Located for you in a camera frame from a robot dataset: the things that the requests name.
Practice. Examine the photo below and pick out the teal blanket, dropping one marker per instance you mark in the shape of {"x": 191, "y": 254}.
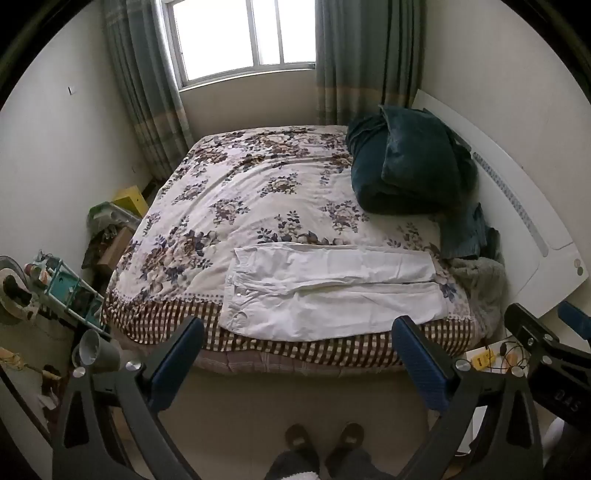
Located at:
{"x": 364, "y": 161}

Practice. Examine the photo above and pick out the teal storage rack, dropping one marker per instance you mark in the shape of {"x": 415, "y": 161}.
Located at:
{"x": 69, "y": 288}

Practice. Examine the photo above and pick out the dark patterned cloth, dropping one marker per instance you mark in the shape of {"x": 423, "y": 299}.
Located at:
{"x": 94, "y": 247}

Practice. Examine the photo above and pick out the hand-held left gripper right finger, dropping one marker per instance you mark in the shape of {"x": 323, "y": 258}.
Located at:
{"x": 418, "y": 357}

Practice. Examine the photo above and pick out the white pants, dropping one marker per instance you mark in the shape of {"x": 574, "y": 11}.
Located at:
{"x": 323, "y": 295}

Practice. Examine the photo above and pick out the person's right leg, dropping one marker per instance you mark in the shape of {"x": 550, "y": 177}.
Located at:
{"x": 355, "y": 466}

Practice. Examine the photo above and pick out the dark green folded cloth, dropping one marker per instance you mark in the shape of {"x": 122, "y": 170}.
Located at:
{"x": 464, "y": 230}

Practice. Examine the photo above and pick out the grey-green curtain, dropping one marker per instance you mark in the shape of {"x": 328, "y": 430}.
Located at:
{"x": 364, "y": 60}
{"x": 138, "y": 83}

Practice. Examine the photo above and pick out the window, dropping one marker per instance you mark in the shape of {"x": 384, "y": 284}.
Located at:
{"x": 240, "y": 37}

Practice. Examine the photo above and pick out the grey cup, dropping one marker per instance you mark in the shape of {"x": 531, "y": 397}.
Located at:
{"x": 94, "y": 353}

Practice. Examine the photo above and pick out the teal pillow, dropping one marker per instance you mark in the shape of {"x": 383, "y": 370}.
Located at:
{"x": 420, "y": 152}

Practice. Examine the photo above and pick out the cardboard box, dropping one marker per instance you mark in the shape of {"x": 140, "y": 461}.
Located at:
{"x": 115, "y": 251}

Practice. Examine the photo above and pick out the green plastic bin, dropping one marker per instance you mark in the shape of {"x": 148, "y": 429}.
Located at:
{"x": 111, "y": 214}

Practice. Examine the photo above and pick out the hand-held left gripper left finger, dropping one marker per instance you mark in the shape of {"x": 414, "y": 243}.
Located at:
{"x": 178, "y": 357}

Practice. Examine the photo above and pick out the brown slipper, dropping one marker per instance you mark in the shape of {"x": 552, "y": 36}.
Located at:
{"x": 351, "y": 436}
{"x": 300, "y": 438}

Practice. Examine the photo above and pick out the white bed headboard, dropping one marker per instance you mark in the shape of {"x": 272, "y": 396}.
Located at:
{"x": 512, "y": 203}

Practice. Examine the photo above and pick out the grey fuzzy blanket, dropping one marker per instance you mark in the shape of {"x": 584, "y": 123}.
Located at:
{"x": 480, "y": 286}

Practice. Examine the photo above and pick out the floral bed sheet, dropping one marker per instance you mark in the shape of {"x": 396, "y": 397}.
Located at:
{"x": 258, "y": 184}

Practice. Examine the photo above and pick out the wooden stick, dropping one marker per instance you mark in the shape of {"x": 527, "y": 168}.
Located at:
{"x": 27, "y": 364}

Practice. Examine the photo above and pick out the white fuzzy garment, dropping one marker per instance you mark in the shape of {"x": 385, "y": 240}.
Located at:
{"x": 298, "y": 476}

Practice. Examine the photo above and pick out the yellow box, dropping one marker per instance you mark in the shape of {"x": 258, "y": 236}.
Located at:
{"x": 131, "y": 201}

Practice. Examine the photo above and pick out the small yellow device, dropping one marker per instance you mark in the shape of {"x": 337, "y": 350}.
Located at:
{"x": 485, "y": 361}

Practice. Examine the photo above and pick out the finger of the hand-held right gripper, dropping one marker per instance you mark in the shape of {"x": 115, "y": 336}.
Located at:
{"x": 575, "y": 321}
{"x": 526, "y": 323}

